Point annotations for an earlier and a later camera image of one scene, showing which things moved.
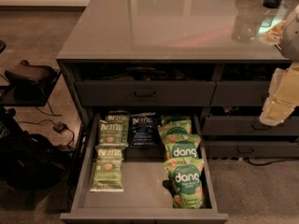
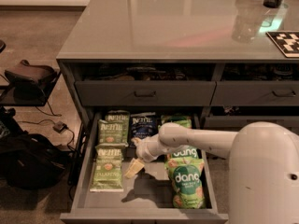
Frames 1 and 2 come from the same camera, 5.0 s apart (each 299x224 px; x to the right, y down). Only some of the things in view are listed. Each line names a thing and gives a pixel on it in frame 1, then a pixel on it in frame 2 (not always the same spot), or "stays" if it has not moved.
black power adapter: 60,127 stays
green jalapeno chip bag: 107,175 stays
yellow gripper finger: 275,111 to 135,167
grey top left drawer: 146,93 stays
